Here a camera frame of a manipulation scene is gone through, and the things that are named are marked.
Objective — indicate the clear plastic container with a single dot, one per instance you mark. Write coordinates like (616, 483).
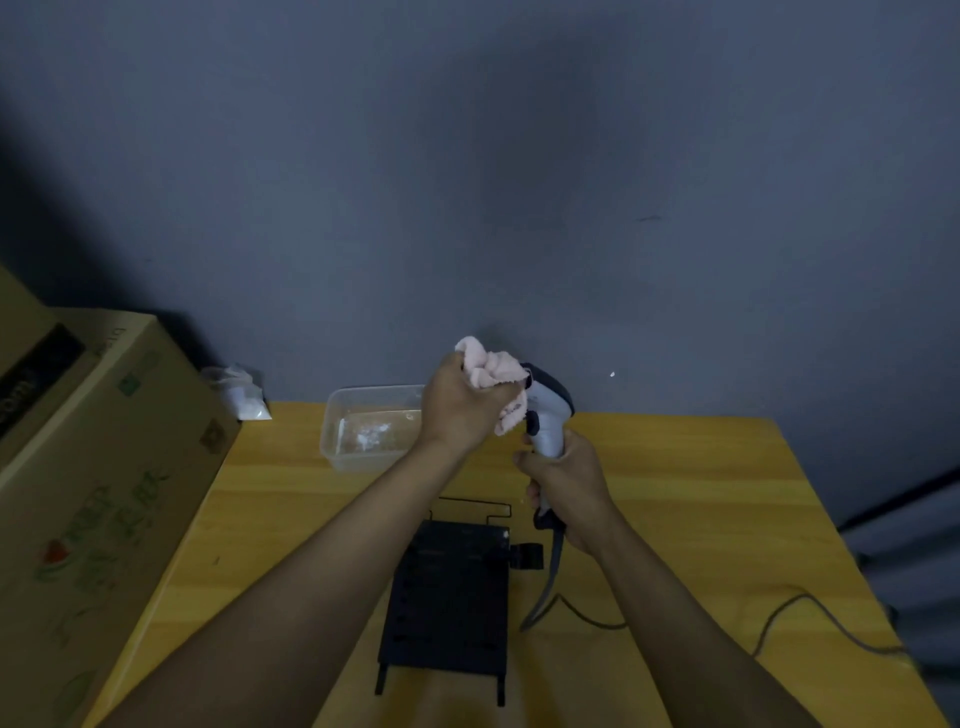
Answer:
(367, 429)

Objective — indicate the crumpled clear plastic bag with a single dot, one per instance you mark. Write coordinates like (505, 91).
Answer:
(240, 391)

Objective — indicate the pink cloth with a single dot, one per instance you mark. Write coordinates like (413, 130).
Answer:
(495, 379)

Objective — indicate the person's left forearm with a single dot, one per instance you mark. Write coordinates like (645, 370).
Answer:
(300, 600)

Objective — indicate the white barcode scanner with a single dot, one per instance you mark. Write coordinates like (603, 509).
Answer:
(549, 420)

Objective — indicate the person's right thumb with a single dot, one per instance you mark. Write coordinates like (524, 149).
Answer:
(534, 463)

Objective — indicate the person's left hand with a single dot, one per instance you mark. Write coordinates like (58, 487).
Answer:
(457, 409)

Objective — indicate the black metal stand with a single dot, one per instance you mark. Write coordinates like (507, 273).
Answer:
(454, 600)

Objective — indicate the large cardboard box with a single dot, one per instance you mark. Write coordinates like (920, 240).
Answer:
(82, 510)

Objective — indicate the person's right forearm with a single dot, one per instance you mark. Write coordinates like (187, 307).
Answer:
(690, 637)

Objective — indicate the person's right hand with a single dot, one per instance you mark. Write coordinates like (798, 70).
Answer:
(574, 491)

